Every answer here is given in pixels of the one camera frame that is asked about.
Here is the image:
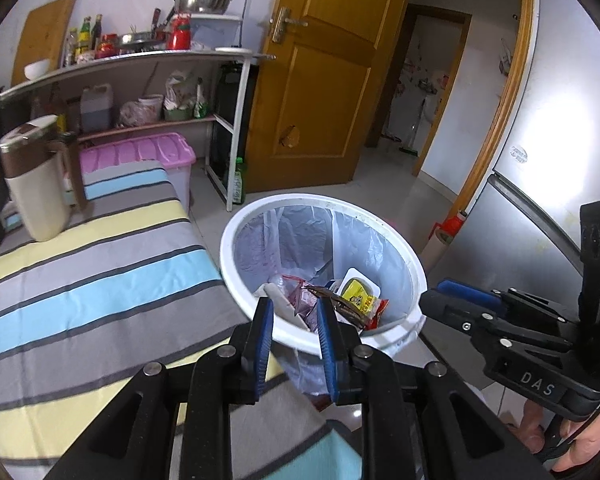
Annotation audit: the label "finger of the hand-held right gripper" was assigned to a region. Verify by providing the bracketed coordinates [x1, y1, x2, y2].
[437, 280, 578, 323]
[419, 290, 571, 356]

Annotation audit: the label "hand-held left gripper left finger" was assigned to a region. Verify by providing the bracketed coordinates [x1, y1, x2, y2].
[45, 296, 276, 480]

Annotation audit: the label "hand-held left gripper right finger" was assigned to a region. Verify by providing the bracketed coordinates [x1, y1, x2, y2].
[316, 297, 553, 480]

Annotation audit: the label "trash wrappers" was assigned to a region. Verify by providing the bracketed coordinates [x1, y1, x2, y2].
[305, 285, 367, 330]

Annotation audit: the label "purple snack packet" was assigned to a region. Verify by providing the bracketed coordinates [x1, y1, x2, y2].
[287, 274, 326, 319]

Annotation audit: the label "yellow snack wrapper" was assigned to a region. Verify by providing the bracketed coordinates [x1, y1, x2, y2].
[341, 281, 389, 332]

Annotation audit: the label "white square plastic tub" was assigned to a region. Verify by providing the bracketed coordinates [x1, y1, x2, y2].
[337, 267, 382, 302]

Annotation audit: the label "white round trash bin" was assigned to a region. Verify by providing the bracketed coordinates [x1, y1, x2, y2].
[219, 192, 428, 362]

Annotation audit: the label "clear plastic bin liner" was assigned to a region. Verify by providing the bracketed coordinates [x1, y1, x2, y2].
[234, 204, 427, 397]

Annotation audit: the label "person's right hand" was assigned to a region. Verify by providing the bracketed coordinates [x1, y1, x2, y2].
[522, 400, 600, 471]

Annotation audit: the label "silver refrigerator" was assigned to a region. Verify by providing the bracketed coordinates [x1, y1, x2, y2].
[419, 0, 600, 403]

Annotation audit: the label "striped tablecloth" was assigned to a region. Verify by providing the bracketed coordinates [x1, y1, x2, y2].
[0, 160, 367, 480]

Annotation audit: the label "pink lid storage box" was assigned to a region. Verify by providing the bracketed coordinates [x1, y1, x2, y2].
[78, 132, 197, 216]

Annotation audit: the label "wooden door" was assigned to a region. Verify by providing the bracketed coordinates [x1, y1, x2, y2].
[243, 0, 417, 194]

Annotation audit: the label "small white tub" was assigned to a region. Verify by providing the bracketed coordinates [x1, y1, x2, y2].
[138, 93, 165, 124]

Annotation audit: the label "bundle of plastic bags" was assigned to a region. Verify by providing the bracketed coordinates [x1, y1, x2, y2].
[163, 70, 211, 121]

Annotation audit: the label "brown cream lidded jug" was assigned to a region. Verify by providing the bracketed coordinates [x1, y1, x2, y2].
[0, 114, 89, 242]

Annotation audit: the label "dark oil jug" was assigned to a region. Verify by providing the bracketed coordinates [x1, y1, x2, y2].
[79, 83, 115, 133]

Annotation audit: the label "white kitchen shelf rack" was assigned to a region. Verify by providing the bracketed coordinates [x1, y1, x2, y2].
[0, 49, 277, 214]

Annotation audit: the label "clear plastic lidded container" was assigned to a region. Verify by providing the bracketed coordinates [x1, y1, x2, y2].
[187, 13, 244, 51]

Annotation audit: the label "red plastic bottle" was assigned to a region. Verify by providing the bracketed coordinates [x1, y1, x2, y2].
[167, 13, 192, 51]

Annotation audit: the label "steel pan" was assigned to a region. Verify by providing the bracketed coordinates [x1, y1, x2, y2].
[117, 31, 169, 54]

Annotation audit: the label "red jar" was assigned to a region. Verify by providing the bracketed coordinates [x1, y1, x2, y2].
[95, 33, 119, 59]

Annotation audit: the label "steel mixing bowl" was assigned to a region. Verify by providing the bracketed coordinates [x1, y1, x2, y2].
[173, 0, 234, 16]

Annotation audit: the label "white ceramic bowl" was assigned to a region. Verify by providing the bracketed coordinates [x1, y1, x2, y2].
[23, 58, 52, 81]

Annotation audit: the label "wooden cutting board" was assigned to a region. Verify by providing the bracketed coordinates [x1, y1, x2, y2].
[10, 0, 79, 86]

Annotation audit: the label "wooden door frame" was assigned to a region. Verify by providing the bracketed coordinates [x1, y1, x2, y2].
[362, 0, 537, 217]

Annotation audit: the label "brass door handle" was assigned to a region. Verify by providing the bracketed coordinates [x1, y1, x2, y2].
[269, 7, 309, 44]

